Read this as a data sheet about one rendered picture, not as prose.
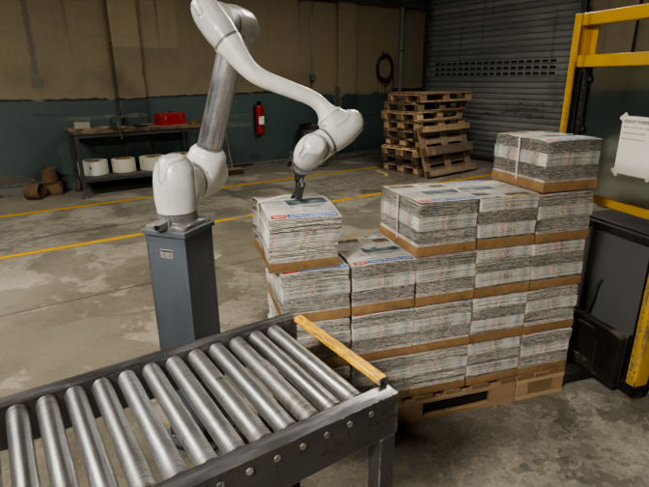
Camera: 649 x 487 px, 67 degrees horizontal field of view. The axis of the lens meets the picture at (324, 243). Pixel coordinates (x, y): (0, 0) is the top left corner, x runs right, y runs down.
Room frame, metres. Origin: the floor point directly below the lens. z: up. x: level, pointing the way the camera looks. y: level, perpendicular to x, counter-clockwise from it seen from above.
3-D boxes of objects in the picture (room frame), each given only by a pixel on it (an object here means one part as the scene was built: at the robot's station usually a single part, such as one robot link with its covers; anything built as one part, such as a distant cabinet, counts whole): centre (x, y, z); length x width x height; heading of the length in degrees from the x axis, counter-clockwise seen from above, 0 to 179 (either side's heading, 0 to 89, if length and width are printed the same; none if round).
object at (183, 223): (1.88, 0.59, 1.03); 0.22 x 0.18 x 0.06; 159
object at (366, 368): (1.27, -0.03, 0.81); 0.43 x 0.03 x 0.02; 34
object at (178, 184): (1.91, 0.58, 1.17); 0.18 x 0.16 x 0.22; 160
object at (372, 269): (2.12, -0.34, 0.42); 1.17 x 0.39 x 0.83; 106
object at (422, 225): (2.16, -0.46, 0.95); 0.38 x 0.29 x 0.23; 18
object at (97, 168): (7.40, 2.74, 0.55); 1.80 x 0.70 x 1.09; 124
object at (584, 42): (2.76, -1.36, 0.97); 0.09 x 0.09 x 1.75; 16
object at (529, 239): (2.24, -0.75, 0.86); 0.38 x 0.29 x 0.04; 15
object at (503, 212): (2.24, -0.75, 0.95); 0.38 x 0.29 x 0.23; 15
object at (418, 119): (8.78, -1.77, 0.65); 1.33 x 0.94 x 1.30; 128
